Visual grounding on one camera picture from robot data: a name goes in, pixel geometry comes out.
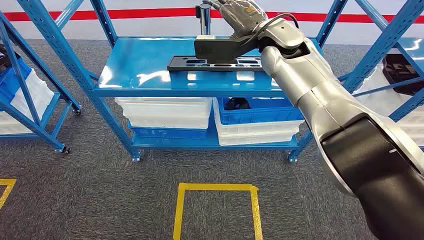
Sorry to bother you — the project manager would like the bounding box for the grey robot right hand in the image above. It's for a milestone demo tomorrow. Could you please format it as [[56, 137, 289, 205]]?
[[202, 0, 269, 42]]

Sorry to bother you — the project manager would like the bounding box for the black plastic panel part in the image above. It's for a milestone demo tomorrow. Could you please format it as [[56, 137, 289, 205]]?
[[167, 55, 266, 72]]

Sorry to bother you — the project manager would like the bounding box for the black part in crate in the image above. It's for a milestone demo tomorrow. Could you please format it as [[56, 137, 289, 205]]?
[[224, 97, 252, 111]]

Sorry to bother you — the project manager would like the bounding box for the blue plastic crate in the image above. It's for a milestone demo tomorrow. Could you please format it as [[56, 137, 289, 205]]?
[[0, 56, 33, 104], [216, 96, 305, 126]]

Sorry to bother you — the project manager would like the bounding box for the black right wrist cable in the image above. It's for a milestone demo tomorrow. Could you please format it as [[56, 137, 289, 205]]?
[[243, 12, 300, 47]]

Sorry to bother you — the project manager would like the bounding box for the chrome stanchion post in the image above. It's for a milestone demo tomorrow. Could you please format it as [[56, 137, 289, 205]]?
[[195, 3, 213, 36]]

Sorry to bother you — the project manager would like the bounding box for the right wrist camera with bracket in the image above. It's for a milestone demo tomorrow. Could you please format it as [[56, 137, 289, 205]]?
[[193, 34, 263, 64]]

